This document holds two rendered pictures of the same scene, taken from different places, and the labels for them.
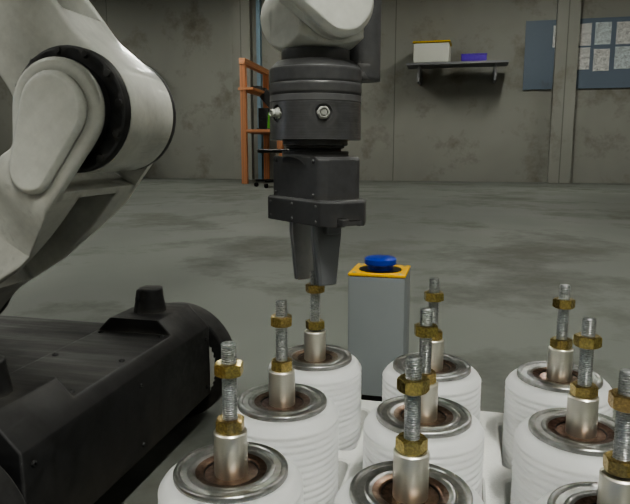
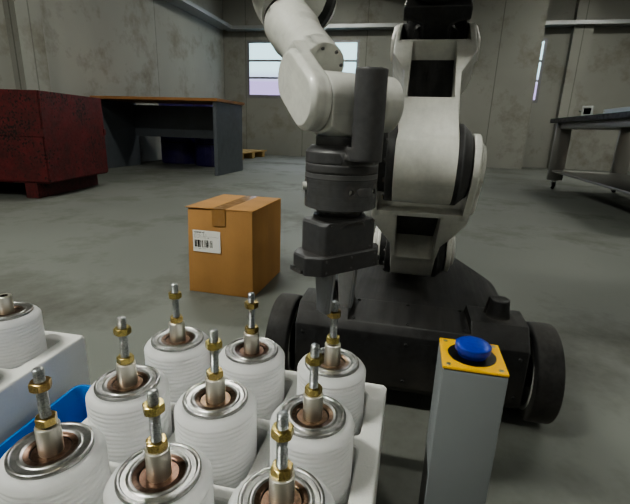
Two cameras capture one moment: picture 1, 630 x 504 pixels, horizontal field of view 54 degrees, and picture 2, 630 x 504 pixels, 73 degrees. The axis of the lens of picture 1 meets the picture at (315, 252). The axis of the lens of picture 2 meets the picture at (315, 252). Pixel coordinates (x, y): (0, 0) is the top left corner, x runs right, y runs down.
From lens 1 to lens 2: 78 cm
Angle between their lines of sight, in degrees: 86
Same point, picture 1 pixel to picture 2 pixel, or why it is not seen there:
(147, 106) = (416, 162)
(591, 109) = not seen: outside the picture
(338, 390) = (301, 382)
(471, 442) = (179, 418)
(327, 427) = (226, 369)
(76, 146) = not seen: hidden behind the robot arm
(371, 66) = (352, 149)
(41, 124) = not seen: hidden behind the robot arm
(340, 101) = (310, 179)
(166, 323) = (478, 326)
